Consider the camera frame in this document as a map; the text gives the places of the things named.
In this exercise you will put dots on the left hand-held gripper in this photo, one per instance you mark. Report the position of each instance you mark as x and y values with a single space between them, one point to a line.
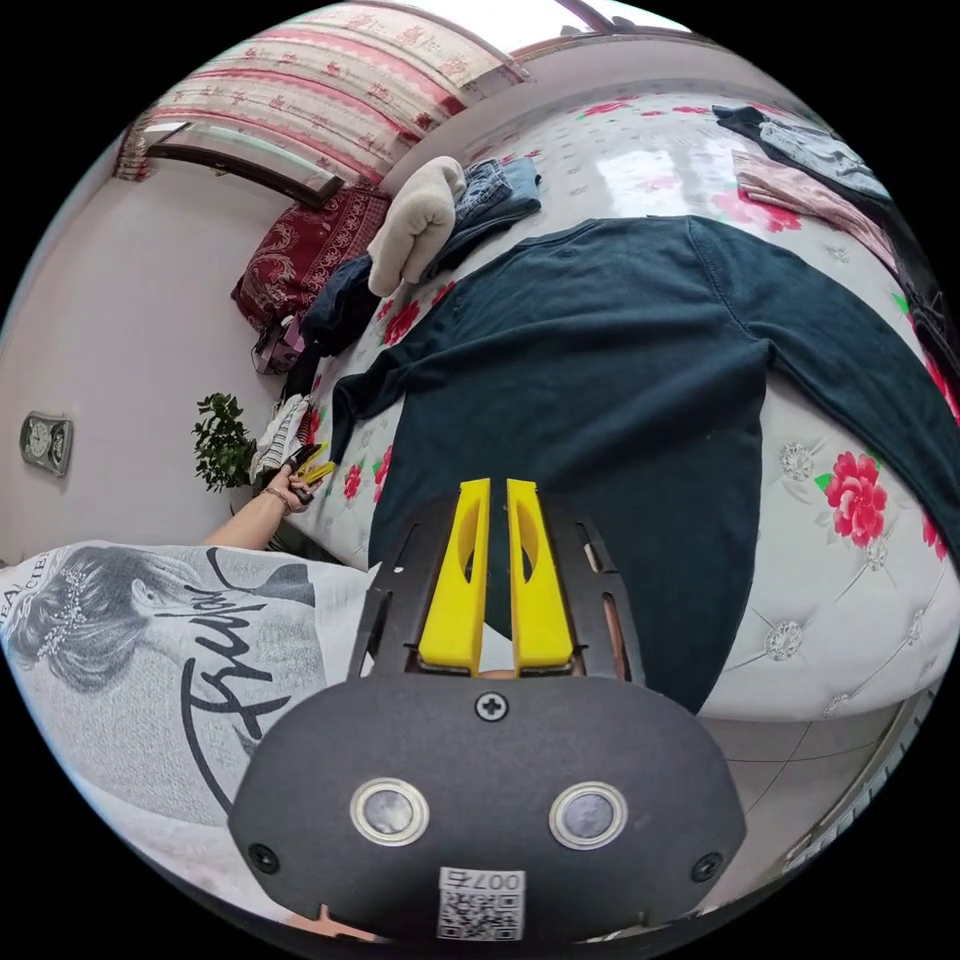
304 495

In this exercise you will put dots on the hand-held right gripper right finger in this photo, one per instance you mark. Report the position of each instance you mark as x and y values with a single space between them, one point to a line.
541 607

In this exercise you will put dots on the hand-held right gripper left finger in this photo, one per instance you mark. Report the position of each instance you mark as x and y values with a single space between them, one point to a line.
454 600

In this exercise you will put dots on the black long sleeve shirt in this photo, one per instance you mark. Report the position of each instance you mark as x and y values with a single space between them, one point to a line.
600 360

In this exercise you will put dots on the person's left forearm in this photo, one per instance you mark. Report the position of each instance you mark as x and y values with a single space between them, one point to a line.
247 521

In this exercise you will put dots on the person's left hand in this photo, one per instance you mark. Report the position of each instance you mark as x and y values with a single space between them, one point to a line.
283 487

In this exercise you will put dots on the striped cloth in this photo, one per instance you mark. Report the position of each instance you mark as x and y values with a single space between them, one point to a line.
279 439

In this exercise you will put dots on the green potted plant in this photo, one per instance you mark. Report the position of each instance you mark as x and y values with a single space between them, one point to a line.
223 442

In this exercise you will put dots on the red patterned pillow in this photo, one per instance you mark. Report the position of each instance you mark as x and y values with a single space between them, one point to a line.
300 255

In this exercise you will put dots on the pile of clothes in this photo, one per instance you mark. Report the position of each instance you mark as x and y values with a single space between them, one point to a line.
817 161
420 225

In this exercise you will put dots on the person's body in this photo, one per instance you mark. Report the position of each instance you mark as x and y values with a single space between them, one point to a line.
150 675

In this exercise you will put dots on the bed with floral quilt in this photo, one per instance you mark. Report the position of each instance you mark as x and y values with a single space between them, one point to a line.
825 600

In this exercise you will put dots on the dark framed window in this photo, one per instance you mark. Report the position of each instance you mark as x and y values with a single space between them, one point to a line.
240 154

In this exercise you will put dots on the pink floral curtain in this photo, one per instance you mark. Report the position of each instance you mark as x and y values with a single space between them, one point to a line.
330 82

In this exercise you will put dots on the grey wall clock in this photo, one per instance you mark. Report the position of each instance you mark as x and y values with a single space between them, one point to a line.
45 442

